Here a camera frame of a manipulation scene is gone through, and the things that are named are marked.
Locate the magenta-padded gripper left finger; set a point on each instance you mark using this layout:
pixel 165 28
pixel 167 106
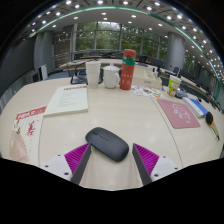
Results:
pixel 61 165

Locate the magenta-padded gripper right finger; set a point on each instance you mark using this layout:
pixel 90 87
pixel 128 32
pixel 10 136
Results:
pixel 160 165

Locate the black computer mouse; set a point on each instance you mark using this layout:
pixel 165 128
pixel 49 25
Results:
pixel 107 144

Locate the pink mouse pad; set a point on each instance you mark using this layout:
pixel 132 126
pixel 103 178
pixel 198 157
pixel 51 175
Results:
pixel 178 114

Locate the red and white magazine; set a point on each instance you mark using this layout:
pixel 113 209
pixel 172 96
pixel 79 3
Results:
pixel 28 133

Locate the white paper booklet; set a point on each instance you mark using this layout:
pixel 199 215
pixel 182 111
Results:
pixel 68 100

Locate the black handheld microphone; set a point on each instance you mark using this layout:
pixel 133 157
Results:
pixel 209 119

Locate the blue and white book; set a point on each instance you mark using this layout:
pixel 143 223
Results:
pixel 196 107

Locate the colourful sticker sheet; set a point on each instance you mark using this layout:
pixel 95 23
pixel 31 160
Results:
pixel 146 91

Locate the green-printed paper cup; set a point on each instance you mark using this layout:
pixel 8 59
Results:
pixel 174 86

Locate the white cardboard box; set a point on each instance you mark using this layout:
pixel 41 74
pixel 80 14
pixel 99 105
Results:
pixel 146 81

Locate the white standing cabinet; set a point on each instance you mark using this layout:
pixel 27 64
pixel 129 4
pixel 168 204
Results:
pixel 44 71

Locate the white paper cup stack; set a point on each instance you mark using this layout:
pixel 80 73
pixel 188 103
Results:
pixel 93 75

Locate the white lidded mug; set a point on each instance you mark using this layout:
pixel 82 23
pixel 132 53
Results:
pixel 110 78

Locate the red drink bottle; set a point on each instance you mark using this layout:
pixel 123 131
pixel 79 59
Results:
pixel 127 71

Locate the long curved conference table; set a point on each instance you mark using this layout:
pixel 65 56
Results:
pixel 76 63

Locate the ceiling lights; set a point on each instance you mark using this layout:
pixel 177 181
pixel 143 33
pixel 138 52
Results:
pixel 100 2

